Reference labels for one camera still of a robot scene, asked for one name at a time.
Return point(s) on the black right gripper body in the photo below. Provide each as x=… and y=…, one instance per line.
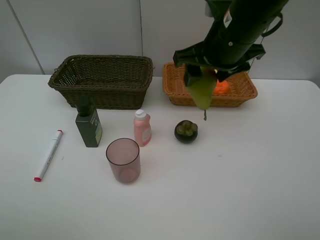
x=232, y=58

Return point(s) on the pink translucent plastic cup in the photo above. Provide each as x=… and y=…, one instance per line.
x=123, y=155

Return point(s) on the white marker with pink caps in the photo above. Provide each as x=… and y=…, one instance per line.
x=49, y=156

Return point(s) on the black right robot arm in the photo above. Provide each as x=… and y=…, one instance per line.
x=230, y=42

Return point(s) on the orange wicker basket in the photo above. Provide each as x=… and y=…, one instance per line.
x=242, y=89

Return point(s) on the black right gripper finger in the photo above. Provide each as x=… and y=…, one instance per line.
x=225, y=74
x=192, y=74

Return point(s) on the pink dish soap bottle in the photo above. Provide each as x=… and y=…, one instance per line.
x=142, y=127

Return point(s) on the green red pear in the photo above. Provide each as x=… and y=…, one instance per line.
x=202, y=90

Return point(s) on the dark purple mangosteen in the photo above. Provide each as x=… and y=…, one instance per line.
x=186, y=132

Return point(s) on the dark green pump bottle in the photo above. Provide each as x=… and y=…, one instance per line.
x=88, y=122

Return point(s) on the dark brown wicker basket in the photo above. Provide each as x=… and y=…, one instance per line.
x=112, y=82

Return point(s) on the orange mandarin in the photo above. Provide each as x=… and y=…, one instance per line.
x=222, y=88

